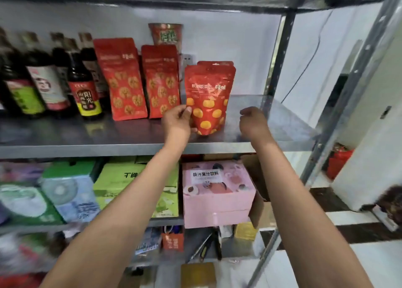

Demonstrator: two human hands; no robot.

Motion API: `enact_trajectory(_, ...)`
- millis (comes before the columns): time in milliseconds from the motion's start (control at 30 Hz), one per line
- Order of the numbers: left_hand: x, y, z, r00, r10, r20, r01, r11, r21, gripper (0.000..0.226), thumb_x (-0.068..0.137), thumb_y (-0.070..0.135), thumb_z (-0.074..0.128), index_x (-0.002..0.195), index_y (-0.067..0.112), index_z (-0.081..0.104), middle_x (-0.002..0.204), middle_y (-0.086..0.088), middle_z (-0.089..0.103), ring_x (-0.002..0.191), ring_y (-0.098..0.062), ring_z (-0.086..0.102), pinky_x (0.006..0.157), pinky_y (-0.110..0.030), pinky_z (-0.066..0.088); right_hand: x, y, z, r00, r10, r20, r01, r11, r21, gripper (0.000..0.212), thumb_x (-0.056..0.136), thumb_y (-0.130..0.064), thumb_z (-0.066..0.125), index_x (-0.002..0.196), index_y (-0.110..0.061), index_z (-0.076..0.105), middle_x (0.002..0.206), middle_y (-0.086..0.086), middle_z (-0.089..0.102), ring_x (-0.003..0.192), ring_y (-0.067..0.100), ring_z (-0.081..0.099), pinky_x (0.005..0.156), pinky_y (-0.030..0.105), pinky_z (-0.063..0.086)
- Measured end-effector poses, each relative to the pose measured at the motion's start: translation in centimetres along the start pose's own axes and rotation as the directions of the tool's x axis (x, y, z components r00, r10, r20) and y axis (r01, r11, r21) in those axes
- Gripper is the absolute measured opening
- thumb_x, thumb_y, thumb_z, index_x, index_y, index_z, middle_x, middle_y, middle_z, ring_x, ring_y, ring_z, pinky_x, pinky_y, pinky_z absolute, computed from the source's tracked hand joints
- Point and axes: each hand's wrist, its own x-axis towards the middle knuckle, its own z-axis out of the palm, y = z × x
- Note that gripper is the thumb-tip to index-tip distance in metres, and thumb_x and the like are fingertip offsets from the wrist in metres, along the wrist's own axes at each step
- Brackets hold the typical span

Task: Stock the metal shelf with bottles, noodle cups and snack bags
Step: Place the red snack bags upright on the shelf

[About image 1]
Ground person's right forearm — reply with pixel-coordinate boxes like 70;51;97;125
251;138;375;288

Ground light green carton box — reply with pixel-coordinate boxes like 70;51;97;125
93;163;180;218

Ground pink drink carton box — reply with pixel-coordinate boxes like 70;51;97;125
182;160;257;229

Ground person's right hand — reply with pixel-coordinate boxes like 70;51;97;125
239;106;274;146

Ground green white carton box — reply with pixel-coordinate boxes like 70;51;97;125
0;183;65;226

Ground purple packet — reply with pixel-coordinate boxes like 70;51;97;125
0;162;45;185

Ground blue green carton box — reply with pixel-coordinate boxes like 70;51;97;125
40;161;102;223

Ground white door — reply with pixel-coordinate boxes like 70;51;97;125
332;36;402;212

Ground red pouch with yellow dots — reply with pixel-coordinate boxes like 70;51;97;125
197;61;236;122
184;65;229;136

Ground person's left hand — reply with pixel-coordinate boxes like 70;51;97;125
161;105;198;146

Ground blue white packet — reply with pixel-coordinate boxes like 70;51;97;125
134;227;162;256

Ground person's left forearm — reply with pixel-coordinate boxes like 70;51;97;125
40;136;190;288

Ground brown cardboard box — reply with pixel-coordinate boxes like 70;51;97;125
241;154;277;229

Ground tan cardboard box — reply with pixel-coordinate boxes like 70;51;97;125
180;262;217;288

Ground black handled tools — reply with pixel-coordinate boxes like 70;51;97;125
188;229;223;264

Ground red instant noodle cup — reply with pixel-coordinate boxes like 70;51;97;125
148;23;183;53

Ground small yellow box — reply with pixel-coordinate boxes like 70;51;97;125
234;222;259;242

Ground red plastic container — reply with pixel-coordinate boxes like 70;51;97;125
326;143;354;180

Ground small orange paper bag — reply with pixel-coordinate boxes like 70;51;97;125
161;226;185;253

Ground grey metal shelf rack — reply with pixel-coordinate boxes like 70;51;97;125
0;0;402;288

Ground dark mop head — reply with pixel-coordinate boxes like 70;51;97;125
361;185;402;232

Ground red walnut print pouch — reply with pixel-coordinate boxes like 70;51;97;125
141;44;182;119
93;38;148;121

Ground white green packets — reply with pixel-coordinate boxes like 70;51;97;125
0;231;62;276

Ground black wall cable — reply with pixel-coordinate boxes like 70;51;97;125
281;10;334;104

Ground row of dark sauce bottles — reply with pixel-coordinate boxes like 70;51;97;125
0;27;110;120

